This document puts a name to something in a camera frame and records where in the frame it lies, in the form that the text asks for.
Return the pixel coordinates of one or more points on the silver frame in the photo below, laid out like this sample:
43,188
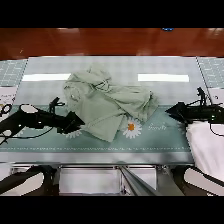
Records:
137,184

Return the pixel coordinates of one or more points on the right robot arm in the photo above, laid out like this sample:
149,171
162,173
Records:
210,113

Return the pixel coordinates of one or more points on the white garment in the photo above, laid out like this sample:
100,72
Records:
206,150

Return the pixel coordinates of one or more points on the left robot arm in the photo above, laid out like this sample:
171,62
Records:
30,119

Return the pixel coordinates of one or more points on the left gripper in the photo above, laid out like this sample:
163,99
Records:
65,124

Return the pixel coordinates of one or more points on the pale green shirt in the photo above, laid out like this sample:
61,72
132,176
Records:
106,103

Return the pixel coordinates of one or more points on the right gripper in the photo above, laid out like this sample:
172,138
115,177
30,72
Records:
186,113

